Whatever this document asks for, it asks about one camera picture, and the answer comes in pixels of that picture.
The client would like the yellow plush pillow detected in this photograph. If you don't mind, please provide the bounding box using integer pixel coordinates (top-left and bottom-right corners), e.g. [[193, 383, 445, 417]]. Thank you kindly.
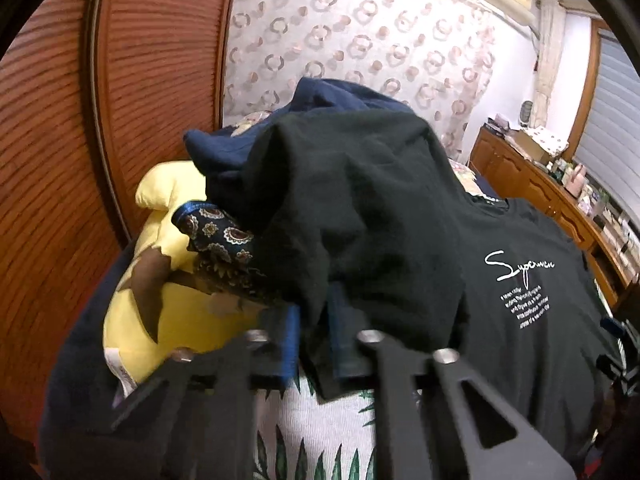
[[103, 160, 265, 396]]

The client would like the window blind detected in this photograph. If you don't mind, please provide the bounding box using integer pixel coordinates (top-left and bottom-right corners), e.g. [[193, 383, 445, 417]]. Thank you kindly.
[[575, 29, 640, 224]]

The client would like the cardboard box on dresser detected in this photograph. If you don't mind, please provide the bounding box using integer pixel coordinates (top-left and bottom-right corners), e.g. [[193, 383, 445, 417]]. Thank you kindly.
[[506, 130, 552, 165]]

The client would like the wooden dresser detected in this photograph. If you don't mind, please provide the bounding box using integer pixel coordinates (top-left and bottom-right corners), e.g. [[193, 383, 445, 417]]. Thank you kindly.
[[469, 127, 636, 308]]

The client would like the paisley patterned folded garment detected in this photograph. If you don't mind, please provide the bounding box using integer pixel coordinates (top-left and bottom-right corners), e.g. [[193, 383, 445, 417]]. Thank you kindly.
[[171, 200, 270, 302]]

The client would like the navy folded garment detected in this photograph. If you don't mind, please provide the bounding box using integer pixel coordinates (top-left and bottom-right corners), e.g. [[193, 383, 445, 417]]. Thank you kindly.
[[183, 77, 413, 177]]

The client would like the brown louvered wardrobe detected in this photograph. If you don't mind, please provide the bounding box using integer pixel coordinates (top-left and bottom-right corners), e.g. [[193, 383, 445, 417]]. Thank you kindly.
[[1, 0, 231, 441]]

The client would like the ring patterned curtain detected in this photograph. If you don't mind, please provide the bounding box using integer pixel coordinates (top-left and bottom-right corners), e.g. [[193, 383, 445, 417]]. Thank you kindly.
[[224, 0, 535, 160]]

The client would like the palm leaf bedsheet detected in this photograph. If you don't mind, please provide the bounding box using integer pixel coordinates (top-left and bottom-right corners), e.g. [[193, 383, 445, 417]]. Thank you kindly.
[[253, 373, 376, 480]]

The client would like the black printed t-shirt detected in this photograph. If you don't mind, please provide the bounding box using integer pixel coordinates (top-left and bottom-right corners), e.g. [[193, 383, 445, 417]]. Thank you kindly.
[[205, 110, 616, 461]]

